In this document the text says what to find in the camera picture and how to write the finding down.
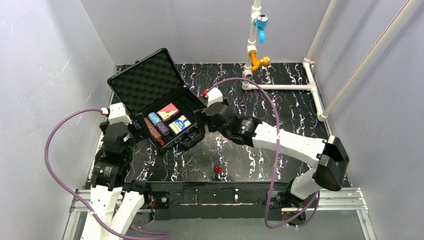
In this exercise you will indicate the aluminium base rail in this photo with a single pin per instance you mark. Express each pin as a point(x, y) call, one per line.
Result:
point(173, 201)

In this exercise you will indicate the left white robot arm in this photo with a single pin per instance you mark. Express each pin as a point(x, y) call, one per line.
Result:
point(113, 206)

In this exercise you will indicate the purple poker chip stack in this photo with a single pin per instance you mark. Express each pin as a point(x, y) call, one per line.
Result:
point(162, 128)

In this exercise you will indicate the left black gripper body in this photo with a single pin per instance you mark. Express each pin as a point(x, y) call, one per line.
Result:
point(134, 129)

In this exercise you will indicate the red dice pair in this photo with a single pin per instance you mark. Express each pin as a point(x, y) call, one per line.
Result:
point(218, 169)

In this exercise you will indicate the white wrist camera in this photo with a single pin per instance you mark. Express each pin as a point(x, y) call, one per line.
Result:
point(213, 96)
point(118, 114)

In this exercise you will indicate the light blue poker chip stack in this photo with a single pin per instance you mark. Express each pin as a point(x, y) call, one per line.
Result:
point(154, 118)

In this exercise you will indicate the blue playing card box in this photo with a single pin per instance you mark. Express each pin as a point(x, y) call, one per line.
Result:
point(179, 124)

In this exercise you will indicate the black foam-lined poker case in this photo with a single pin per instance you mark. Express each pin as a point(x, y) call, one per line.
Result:
point(149, 85)

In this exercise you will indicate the red playing card box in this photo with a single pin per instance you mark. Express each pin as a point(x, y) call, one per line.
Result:
point(167, 112)

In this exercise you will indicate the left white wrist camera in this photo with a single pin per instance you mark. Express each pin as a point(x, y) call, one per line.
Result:
point(118, 114)

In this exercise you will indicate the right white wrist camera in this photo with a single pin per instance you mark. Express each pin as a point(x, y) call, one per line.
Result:
point(213, 96)

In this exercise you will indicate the orange black poker chip stack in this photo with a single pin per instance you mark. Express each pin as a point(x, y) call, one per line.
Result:
point(152, 129)

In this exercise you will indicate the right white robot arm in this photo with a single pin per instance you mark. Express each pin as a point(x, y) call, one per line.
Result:
point(327, 158)

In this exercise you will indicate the orange pipe fitting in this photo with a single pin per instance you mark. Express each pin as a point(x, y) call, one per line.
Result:
point(256, 63)

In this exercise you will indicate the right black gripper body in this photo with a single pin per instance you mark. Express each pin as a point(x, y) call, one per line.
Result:
point(205, 117)

